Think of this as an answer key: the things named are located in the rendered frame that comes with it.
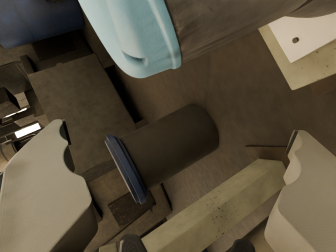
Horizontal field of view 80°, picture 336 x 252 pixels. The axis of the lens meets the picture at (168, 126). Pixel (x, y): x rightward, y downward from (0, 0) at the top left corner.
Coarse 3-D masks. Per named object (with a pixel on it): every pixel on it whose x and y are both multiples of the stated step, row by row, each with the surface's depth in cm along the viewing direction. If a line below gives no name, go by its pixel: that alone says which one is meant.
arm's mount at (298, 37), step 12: (276, 24) 31; (288, 24) 30; (300, 24) 28; (312, 24) 27; (324, 24) 26; (276, 36) 32; (288, 36) 31; (300, 36) 29; (312, 36) 28; (324, 36) 26; (288, 48) 31; (300, 48) 30; (312, 48) 28
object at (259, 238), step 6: (264, 222) 59; (258, 228) 58; (264, 228) 57; (246, 234) 59; (252, 234) 57; (258, 234) 56; (252, 240) 55; (258, 240) 55; (264, 240) 54; (258, 246) 53; (264, 246) 53; (270, 246) 53
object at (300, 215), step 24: (288, 144) 12; (312, 144) 10; (288, 168) 10; (312, 168) 8; (288, 192) 7; (312, 192) 7; (288, 216) 6; (312, 216) 6; (288, 240) 6; (312, 240) 6
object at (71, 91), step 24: (48, 72) 182; (72, 72) 186; (96, 72) 191; (48, 96) 175; (72, 96) 179; (96, 96) 183; (48, 120) 169; (72, 120) 173; (96, 120) 177; (120, 120) 181; (144, 120) 186; (72, 144) 166; (96, 144) 170; (96, 168) 172
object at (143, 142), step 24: (168, 120) 86; (192, 120) 85; (120, 144) 76; (144, 144) 78; (168, 144) 79; (192, 144) 83; (216, 144) 90; (120, 168) 71; (144, 168) 76; (168, 168) 80; (144, 192) 77
